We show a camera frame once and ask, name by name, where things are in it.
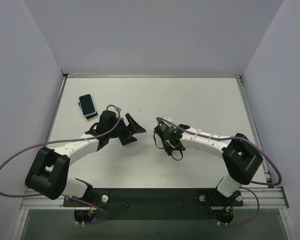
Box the light blue cased phone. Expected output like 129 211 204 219
78 94 97 117

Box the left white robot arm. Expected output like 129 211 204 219
25 110 146 206

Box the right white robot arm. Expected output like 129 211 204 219
153 122 263 198

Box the beige cased phone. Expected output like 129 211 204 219
78 102 99 120

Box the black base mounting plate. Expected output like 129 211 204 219
63 188 243 220

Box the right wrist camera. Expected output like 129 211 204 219
154 122 176 138

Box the aluminium front rail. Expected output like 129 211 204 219
20 187 290 210

